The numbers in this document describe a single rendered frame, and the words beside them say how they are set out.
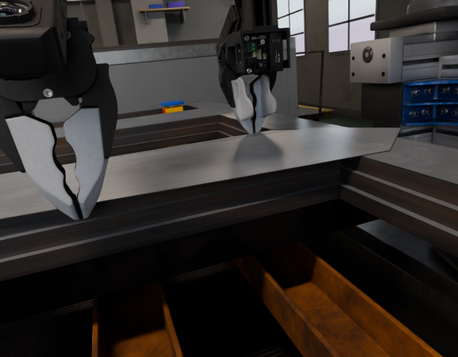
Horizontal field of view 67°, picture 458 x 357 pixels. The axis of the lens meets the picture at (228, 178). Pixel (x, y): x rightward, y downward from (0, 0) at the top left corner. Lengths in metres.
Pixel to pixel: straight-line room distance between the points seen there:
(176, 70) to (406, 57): 0.73
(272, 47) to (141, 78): 0.79
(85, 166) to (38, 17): 0.12
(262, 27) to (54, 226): 0.34
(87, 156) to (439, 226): 0.28
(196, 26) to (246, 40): 7.87
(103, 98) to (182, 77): 0.98
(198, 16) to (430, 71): 7.69
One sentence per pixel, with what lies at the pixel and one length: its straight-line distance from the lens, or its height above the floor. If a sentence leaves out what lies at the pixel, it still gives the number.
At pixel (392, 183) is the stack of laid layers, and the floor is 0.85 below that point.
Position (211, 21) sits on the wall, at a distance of 8.45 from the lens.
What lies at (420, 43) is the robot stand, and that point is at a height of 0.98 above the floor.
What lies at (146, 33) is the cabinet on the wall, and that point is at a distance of 7.86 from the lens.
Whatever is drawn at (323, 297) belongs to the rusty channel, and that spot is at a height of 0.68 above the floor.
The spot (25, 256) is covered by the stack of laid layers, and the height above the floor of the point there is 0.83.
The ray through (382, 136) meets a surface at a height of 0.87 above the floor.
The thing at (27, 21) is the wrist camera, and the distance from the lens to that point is 0.21.
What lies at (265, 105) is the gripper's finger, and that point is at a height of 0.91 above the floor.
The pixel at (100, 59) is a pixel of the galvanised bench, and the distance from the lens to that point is 1.23.
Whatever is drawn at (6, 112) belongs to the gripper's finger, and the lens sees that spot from 0.29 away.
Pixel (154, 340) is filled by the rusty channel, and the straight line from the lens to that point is 0.45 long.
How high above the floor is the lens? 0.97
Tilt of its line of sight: 18 degrees down
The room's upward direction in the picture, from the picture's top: 6 degrees counter-clockwise
